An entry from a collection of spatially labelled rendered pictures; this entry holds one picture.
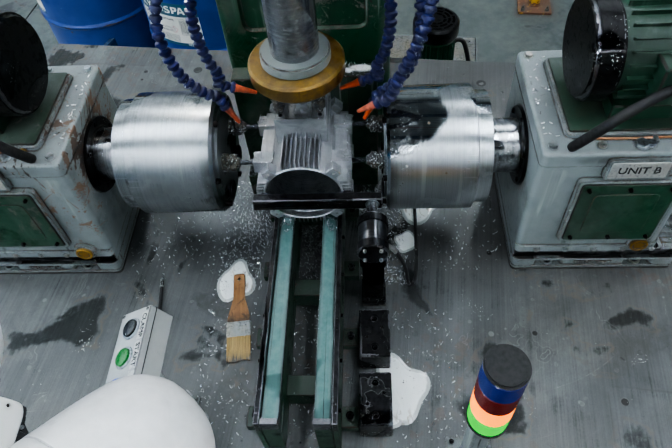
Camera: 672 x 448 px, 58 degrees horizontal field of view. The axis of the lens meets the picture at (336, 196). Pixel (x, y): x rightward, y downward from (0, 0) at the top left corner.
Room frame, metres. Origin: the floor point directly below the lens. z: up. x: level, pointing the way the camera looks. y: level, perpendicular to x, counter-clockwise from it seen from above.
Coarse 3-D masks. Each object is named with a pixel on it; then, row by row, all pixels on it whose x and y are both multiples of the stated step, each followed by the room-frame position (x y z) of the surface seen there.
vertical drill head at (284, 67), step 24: (264, 0) 0.87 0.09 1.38; (288, 0) 0.85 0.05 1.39; (312, 0) 0.88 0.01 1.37; (288, 24) 0.85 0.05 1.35; (312, 24) 0.87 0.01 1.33; (264, 48) 0.91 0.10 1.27; (288, 48) 0.85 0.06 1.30; (312, 48) 0.87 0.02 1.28; (336, 48) 0.91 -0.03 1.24; (264, 72) 0.86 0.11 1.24; (288, 72) 0.84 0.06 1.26; (312, 72) 0.84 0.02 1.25; (336, 72) 0.85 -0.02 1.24; (288, 96) 0.81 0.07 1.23; (312, 96) 0.81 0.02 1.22
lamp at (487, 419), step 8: (472, 400) 0.29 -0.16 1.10; (472, 408) 0.29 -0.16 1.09; (480, 408) 0.28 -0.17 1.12; (480, 416) 0.27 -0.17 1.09; (488, 416) 0.27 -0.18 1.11; (496, 416) 0.26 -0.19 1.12; (504, 416) 0.26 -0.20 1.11; (488, 424) 0.27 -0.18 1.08; (496, 424) 0.26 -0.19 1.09; (504, 424) 0.26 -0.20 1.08
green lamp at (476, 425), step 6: (468, 408) 0.30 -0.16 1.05; (468, 414) 0.29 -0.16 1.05; (468, 420) 0.29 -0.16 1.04; (474, 420) 0.28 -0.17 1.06; (474, 426) 0.28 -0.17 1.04; (480, 426) 0.27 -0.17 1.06; (486, 426) 0.27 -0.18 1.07; (504, 426) 0.27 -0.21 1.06; (480, 432) 0.27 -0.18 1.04; (486, 432) 0.26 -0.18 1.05; (492, 432) 0.26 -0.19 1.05; (498, 432) 0.26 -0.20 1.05
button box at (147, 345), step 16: (128, 320) 0.49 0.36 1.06; (144, 320) 0.48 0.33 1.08; (160, 320) 0.49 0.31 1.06; (144, 336) 0.45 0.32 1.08; (160, 336) 0.46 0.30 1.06; (144, 352) 0.42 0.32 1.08; (160, 352) 0.43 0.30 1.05; (112, 368) 0.41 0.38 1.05; (128, 368) 0.40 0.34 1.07; (144, 368) 0.40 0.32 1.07; (160, 368) 0.41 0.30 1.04
